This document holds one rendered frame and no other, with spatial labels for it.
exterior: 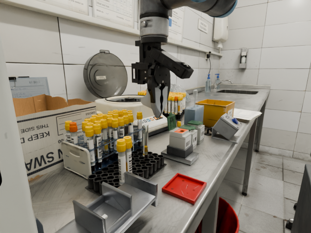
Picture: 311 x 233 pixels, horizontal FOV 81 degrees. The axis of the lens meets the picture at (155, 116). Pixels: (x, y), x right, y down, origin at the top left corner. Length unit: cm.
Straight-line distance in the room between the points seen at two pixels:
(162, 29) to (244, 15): 250
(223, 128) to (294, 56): 225
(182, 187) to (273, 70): 254
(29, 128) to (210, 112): 61
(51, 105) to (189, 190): 56
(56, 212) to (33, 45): 62
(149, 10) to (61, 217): 46
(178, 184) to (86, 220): 21
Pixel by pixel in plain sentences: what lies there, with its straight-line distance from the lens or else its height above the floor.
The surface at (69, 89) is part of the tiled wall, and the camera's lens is 90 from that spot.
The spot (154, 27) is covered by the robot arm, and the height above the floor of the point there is 121.
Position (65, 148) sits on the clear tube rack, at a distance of 48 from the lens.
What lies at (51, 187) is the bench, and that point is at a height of 87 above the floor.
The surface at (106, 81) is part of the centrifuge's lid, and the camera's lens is 96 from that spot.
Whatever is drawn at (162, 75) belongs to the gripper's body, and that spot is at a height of 110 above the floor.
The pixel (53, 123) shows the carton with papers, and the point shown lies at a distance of 48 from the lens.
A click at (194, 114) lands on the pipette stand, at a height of 96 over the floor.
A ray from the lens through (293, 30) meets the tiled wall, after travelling 287.
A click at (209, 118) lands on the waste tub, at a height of 91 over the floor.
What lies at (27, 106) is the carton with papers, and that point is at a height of 99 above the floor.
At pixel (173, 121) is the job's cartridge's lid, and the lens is 51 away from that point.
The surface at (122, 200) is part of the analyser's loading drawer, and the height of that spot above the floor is 93.
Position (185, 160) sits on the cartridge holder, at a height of 89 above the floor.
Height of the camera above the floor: 111
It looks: 14 degrees down
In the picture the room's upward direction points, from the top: straight up
